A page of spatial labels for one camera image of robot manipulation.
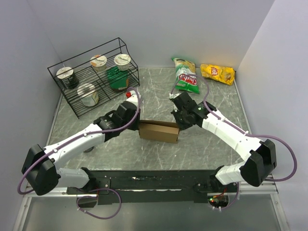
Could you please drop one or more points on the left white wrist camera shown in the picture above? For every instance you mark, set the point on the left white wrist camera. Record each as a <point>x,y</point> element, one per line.
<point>134,97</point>

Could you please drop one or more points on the green Chuba chips bag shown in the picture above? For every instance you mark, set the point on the green Chuba chips bag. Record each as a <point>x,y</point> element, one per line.
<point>185,75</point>

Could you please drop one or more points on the Chobani yogurt cup on rack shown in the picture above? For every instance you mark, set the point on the Chobani yogurt cup on rack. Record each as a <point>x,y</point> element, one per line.
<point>122,61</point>

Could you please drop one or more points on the dark tin can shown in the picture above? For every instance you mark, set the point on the dark tin can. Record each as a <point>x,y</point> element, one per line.
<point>89,150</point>

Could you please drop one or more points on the black wire rack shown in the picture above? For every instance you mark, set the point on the black wire rack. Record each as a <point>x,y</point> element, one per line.
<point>86,74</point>

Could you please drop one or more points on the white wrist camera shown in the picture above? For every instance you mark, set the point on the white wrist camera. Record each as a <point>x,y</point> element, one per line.
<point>134,97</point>
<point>173,96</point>

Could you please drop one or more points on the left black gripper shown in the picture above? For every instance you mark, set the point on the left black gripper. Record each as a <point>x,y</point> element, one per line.
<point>135,126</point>

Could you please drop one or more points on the dark yogurt cup on rack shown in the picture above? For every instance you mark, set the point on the dark yogurt cup on rack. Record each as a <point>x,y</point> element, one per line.
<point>68,77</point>

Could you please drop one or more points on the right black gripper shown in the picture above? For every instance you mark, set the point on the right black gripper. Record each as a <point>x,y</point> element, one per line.
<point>182,126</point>

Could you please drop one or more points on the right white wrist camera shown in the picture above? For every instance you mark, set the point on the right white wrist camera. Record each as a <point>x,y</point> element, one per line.
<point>173,96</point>

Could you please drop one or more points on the yellow Lays chips bag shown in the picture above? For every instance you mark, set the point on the yellow Lays chips bag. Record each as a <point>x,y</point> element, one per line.
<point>221,74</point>

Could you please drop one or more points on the orange yogurt cup on rack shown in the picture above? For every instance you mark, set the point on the orange yogurt cup on rack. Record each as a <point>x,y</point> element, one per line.
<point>98,62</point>

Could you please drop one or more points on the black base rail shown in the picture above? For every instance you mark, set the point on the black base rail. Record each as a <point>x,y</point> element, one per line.
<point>146,186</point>

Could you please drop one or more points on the brown cardboard box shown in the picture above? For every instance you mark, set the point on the brown cardboard box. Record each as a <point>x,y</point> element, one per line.
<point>159,131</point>

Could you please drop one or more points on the white cup lower rack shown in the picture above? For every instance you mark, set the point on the white cup lower rack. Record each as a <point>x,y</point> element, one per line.
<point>88,94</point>

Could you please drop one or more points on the green snack bag in rack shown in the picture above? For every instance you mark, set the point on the green snack bag in rack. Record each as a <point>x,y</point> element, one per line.
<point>118,79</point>

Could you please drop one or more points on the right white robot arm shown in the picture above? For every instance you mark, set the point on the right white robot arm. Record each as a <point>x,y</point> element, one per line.
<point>258,157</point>

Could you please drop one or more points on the aluminium extrusion rail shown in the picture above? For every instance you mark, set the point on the aluminium extrusion rail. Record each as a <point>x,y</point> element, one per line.
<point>264,188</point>

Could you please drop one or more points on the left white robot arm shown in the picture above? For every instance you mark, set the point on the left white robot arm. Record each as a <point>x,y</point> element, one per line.
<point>43,167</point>

